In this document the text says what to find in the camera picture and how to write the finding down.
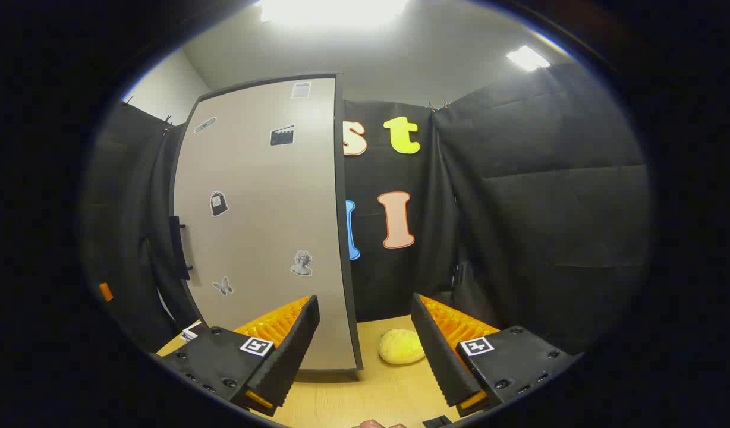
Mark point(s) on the dark grey cabinet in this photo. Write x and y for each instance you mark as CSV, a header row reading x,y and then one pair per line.
x,y
347,238

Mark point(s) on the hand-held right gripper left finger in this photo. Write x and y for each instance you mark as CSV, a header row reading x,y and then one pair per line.
x,y
293,351

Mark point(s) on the ceiling light panel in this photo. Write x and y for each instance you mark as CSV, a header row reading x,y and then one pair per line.
x,y
527,58
335,12

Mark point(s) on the black backdrop cloth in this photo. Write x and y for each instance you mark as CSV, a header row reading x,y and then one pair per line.
x,y
549,208

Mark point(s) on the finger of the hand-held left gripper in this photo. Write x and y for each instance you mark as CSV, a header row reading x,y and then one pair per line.
x,y
106,292

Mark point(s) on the light grey cabinet door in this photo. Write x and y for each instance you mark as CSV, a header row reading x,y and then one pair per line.
x,y
264,208

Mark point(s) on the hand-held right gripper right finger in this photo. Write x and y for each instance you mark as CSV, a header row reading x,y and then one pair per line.
x,y
439,356

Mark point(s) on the yellow round sponge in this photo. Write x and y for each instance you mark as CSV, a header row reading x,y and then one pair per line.
x,y
400,346

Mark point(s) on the white portrait cover book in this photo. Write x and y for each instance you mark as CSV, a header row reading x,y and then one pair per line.
x,y
192,331

